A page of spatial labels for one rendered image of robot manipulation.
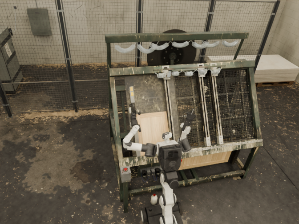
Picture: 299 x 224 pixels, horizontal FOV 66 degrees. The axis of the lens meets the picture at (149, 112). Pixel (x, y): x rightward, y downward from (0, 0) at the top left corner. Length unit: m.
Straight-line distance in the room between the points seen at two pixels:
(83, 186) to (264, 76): 5.64
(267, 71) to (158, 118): 4.74
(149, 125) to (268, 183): 2.42
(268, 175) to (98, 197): 2.97
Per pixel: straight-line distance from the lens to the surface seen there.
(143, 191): 3.73
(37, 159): 4.66
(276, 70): 7.56
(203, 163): 4.05
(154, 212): 3.51
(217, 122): 3.50
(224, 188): 4.24
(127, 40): 3.33
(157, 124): 3.22
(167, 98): 3.26
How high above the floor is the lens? 3.23
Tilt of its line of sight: 36 degrees down
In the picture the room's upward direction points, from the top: 4 degrees clockwise
